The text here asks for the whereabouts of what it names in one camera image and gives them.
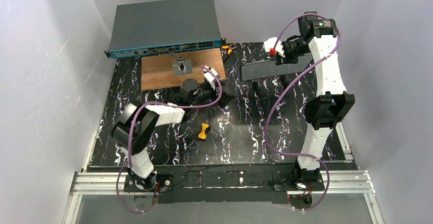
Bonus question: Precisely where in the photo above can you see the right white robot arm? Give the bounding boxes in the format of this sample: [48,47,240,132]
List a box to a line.
[270,11,355,184]

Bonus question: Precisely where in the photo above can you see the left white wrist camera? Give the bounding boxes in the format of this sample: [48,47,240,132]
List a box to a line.
[203,66,221,89]

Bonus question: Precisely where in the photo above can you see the brown wooden board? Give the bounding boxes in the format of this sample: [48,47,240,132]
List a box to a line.
[141,48,226,91]

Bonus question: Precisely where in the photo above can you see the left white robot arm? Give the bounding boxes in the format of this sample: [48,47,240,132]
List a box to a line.
[111,79,235,180]

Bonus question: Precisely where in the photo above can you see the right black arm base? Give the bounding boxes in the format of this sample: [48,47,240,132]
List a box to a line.
[269,162,329,212]

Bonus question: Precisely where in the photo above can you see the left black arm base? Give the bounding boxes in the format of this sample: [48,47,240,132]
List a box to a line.
[124,173,174,192]

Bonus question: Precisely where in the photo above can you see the orange handled pliers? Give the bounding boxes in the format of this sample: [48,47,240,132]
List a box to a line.
[221,43,237,62]

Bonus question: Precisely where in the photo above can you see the grey metal bracket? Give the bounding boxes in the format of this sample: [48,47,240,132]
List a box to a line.
[170,53,193,76]

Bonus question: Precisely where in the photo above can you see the black marble pattern mat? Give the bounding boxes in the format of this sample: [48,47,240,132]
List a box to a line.
[90,42,316,168]

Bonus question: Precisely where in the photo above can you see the yellow whiteboard eraser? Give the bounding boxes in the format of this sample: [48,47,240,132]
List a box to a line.
[198,123,210,141]

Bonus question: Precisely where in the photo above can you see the white dry-erase board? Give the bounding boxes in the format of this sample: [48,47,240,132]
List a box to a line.
[240,55,313,81]

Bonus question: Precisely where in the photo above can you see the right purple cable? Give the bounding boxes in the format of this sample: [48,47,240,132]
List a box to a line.
[263,13,342,211]

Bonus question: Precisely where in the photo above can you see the grey network switch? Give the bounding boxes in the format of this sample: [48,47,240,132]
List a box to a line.
[106,0,224,59]

